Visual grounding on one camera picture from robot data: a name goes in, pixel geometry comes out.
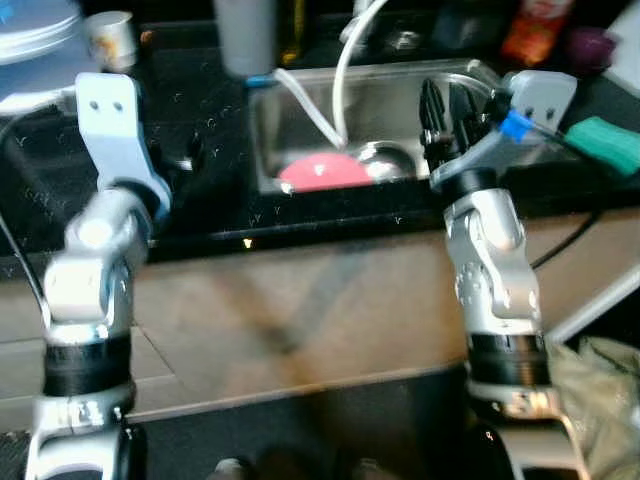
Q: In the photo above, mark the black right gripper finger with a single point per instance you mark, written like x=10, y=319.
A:
x=465, y=118
x=434, y=125

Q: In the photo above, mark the pink plate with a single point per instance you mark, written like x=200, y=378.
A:
x=325, y=172

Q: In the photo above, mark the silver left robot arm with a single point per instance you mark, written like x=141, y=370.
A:
x=90, y=270

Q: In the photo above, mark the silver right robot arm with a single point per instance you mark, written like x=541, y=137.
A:
x=495, y=270

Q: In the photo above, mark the stainless steel bowl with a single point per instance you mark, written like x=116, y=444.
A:
x=390, y=160

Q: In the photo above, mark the stainless steel sink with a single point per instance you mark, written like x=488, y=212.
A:
x=380, y=100

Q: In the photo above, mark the round metal sink cap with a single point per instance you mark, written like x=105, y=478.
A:
x=402, y=40

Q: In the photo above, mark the dark translucent container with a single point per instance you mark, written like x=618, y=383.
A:
x=465, y=20

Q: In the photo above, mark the orange juice carton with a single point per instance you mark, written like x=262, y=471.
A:
x=535, y=30

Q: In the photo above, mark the purple cup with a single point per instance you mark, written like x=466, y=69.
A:
x=588, y=48

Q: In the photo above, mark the white printed mug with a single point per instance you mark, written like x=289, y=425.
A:
x=110, y=40

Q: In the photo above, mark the green sponge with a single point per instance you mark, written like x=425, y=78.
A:
x=605, y=145

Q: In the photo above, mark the grey tumbler red badge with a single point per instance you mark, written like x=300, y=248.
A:
x=245, y=35

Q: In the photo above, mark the narrow beige cabinet door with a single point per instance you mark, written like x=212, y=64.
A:
x=590, y=270

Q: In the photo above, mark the olive oil bottle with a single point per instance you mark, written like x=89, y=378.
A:
x=290, y=30

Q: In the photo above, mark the clear plastic food cover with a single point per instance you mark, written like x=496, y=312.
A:
x=35, y=45

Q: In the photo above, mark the wide beige cabinet door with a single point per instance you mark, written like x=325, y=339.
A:
x=300, y=320

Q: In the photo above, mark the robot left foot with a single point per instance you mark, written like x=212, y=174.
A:
x=232, y=470

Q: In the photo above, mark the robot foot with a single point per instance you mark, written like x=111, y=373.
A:
x=232, y=470
x=370, y=472

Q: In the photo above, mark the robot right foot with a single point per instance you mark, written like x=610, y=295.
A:
x=370, y=472

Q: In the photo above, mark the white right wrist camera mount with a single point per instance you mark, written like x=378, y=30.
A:
x=545, y=95

